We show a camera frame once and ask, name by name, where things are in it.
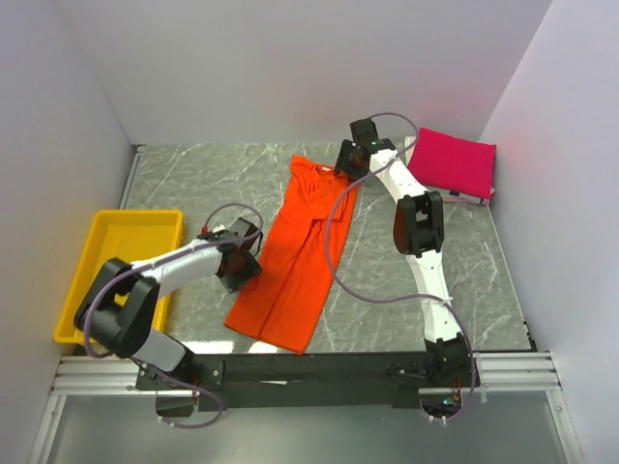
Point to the black base beam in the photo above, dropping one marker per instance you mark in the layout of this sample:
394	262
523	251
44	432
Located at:
396	379

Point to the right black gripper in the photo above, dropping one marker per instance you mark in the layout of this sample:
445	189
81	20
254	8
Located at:
341	164

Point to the folded white t shirt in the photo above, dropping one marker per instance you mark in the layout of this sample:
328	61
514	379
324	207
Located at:
448	195

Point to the aluminium frame rail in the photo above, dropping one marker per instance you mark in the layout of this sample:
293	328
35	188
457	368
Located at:
498	372

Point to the folded magenta t shirt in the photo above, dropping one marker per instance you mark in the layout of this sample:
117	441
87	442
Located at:
460	167

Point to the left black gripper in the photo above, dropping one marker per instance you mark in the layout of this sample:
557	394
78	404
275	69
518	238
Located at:
250	269

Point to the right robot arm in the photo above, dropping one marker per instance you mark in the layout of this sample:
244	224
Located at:
419	235

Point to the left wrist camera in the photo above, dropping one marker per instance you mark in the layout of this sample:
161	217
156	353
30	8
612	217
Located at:
241	232

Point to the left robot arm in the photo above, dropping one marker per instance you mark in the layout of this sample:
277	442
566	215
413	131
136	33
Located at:
119	308

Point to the yellow plastic tray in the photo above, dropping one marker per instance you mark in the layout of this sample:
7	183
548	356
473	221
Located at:
130	235

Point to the orange t shirt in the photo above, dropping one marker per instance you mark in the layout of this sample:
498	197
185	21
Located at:
283	304

